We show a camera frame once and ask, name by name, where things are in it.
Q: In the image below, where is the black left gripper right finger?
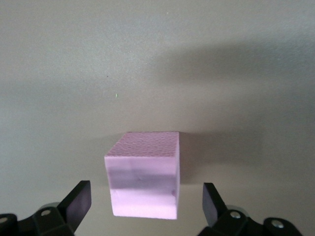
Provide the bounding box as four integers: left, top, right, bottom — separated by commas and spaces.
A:
198, 182, 302, 236

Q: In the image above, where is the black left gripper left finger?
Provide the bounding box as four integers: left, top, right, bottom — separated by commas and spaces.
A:
0, 180, 92, 236

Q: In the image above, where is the pink foam cube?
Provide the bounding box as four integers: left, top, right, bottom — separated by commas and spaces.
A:
104, 131, 180, 220

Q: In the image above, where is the brown table cover sheet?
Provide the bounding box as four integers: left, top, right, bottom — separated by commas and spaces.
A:
0, 0, 315, 236

